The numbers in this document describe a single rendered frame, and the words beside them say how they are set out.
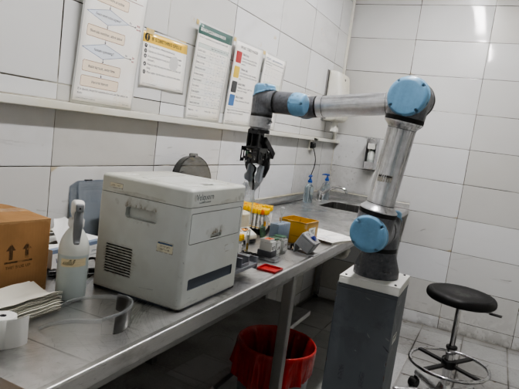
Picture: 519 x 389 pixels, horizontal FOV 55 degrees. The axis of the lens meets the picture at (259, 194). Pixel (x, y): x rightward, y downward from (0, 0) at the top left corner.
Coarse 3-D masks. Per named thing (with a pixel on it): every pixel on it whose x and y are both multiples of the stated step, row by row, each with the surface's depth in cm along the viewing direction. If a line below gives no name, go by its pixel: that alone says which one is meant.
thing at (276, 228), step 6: (276, 222) 202; (282, 222) 204; (288, 222) 206; (270, 228) 200; (276, 228) 199; (282, 228) 201; (288, 228) 206; (270, 234) 200; (282, 234) 202; (288, 234) 207; (288, 246) 205
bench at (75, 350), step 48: (336, 192) 417; (48, 288) 125; (96, 288) 129; (240, 288) 145; (288, 288) 187; (48, 336) 99; (96, 336) 102; (144, 336) 105; (192, 336) 252; (288, 336) 192; (0, 384) 83; (48, 384) 82; (96, 384) 96; (144, 384) 201; (192, 384) 206
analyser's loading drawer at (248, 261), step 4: (240, 252) 162; (240, 256) 156; (244, 256) 155; (248, 256) 155; (252, 256) 160; (256, 256) 160; (236, 260) 151; (240, 260) 151; (244, 260) 155; (248, 260) 155; (252, 260) 160; (256, 260) 160; (236, 264) 151; (240, 264) 151; (244, 264) 152; (248, 264) 155; (252, 264) 157; (256, 264) 160; (236, 268) 151; (240, 268) 151; (244, 268) 152; (248, 268) 155; (256, 268) 160; (236, 272) 148
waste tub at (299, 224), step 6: (288, 216) 223; (294, 216) 226; (294, 222) 212; (300, 222) 211; (306, 222) 224; (312, 222) 214; (318, 222) 221; (294, 228) 213; (300, 228) 211; (306, 228) 210; (312, 228) 216; (294, 234) 213; (300, 234) 211; (312, 234) 217; (288, 240) 214; (294, 240) 213
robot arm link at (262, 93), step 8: (256, 88) 168; (264, 88) 167; (272, 88) 168; (256, 96) 168; (264, 96) 167; (256, 104) 168; (264, 104) 167; (256, 112) 168; (264, 112) 168; (272, 112) 169
